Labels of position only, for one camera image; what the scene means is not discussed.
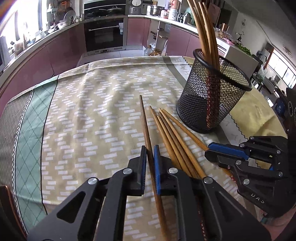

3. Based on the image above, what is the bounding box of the patterned tablecloth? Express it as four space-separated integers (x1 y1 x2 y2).
1 56 286 240

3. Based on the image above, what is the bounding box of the black wok with lid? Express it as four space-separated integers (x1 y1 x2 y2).
99 6 125 15

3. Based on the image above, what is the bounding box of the black mesh utensil holder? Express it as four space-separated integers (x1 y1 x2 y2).
176 49 252 133

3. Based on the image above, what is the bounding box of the black built-in oven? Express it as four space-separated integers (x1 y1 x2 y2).
84 0 128 53

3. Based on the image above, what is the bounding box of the teal covered appliance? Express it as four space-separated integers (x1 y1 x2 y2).
183 7 195 26

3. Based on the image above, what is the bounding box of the pink thermos jug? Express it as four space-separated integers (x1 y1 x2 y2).
168 0 182 21

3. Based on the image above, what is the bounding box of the wooden chopstick red end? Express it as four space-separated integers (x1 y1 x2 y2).
186 0 215 93

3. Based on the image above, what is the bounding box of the stainless steel pot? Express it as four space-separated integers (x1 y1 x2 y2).
149 5 165 16

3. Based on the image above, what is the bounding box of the right hand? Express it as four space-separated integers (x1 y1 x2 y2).
260 207 295 227

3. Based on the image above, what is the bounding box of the pink sleeve forearm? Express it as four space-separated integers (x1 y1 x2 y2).
268 208 296 241

